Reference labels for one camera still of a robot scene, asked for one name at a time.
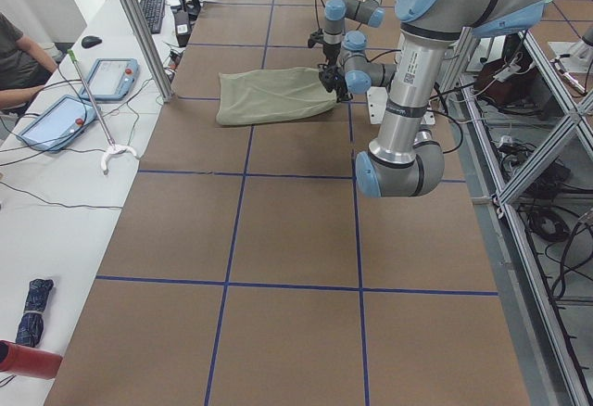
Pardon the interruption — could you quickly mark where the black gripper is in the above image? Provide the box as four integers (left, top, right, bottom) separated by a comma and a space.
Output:
333, 65, 352, 103
322, 43, 341, 64

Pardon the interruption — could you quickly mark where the olive green long-sleeve shirt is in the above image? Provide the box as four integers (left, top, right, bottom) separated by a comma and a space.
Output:
216, 67, 336, 126

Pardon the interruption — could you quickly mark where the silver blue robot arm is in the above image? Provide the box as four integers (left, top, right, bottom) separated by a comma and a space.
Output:
323, 0, 544, 197
322, 0, 385, 66

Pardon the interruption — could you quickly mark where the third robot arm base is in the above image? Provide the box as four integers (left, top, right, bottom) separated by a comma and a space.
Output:
548, 26, 592, 74

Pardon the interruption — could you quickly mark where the black power adapter box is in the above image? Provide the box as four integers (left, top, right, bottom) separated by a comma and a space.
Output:
173, 10, 192, 47

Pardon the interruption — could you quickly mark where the black keyboard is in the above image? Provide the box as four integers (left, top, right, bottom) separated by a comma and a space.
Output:
139, 0, 166, 34

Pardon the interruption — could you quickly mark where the far blue teach pendant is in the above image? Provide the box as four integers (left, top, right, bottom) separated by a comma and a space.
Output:
85, 58, 139, 102

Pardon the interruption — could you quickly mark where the blue teach pendant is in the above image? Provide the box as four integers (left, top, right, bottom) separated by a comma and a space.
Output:
17, 95, 95, 152
85, 58, 139, 102

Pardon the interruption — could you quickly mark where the reacher grabber stick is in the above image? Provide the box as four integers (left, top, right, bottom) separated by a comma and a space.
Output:
67, 49, 139, 175

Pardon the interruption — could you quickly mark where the black computer mouse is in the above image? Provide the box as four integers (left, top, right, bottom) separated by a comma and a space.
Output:
81, 35, 103, 49

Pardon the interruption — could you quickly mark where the near blue teach pendant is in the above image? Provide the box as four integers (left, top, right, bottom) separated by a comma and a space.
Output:
17, 95, 95, 152

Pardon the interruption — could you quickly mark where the seated person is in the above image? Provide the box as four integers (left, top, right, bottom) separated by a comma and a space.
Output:
1, 14, 57, 110

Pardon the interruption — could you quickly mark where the folded dark blue umbrella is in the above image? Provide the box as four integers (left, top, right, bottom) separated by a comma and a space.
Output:
15, 278, 54, 348

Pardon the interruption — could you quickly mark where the red bottle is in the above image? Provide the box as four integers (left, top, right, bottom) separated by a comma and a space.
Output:
1, 340, 62, 380

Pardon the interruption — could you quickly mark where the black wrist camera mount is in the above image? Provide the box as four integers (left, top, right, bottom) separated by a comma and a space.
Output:
307, 29, 324, 48
318, 64, 338, 93

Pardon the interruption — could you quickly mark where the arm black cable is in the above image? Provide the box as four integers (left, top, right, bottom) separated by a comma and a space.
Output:
365, 48, 467, 155
312, 0, 328, 32

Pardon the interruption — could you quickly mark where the aluminium frame post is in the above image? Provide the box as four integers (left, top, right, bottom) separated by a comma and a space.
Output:
120, 0, 173, 103

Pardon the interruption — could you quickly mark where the aluminium side frame rail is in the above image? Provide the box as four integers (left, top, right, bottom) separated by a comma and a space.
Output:
443, 20, 592, 405

